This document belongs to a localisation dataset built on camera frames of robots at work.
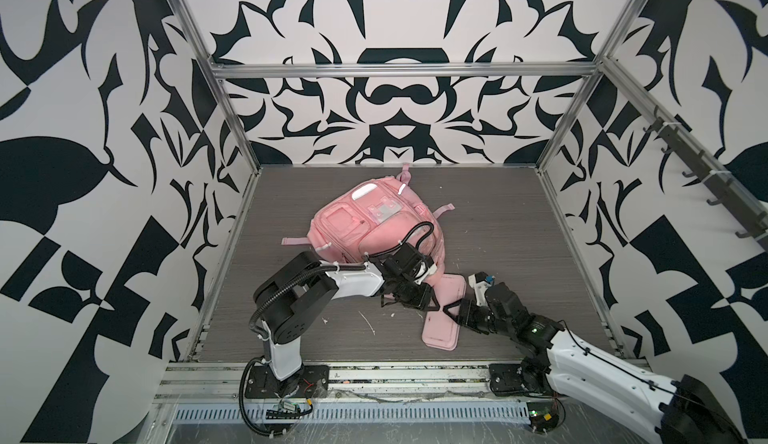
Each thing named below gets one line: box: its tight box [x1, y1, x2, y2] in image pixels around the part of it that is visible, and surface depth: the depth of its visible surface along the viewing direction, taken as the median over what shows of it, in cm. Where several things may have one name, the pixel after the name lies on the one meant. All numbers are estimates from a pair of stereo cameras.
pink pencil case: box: [421, 273, 467, 351], surface depth 82 cm
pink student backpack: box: [282, 165, 456, 275], surface depth 99 cm
